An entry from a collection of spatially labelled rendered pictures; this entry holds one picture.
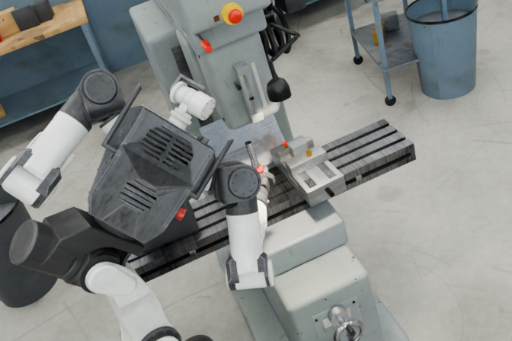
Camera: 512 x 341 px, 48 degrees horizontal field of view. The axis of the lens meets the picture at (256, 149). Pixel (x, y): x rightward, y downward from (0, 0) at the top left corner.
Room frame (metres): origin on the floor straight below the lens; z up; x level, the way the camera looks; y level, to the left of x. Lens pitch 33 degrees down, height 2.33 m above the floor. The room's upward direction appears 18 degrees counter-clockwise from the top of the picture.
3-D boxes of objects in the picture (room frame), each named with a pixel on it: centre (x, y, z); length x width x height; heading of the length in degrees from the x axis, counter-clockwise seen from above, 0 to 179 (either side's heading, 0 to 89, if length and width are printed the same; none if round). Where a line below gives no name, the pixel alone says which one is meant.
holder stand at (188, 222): (1.72, 0.41, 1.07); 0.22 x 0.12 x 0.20; 94
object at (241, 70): (1.69, -0.04, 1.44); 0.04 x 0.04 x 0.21; 10
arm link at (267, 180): (1.57, 0.04, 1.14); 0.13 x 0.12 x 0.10; 75
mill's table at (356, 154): (1.78, 0.04, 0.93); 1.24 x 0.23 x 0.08; 100
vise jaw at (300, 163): (1.76, -0.17, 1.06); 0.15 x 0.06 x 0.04; 102
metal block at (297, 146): (1.82, -0.15, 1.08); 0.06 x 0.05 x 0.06; 102
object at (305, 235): (1.79, -0.02, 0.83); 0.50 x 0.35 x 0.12; 10
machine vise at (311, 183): (1.79, -0.16, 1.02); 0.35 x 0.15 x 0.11; 12
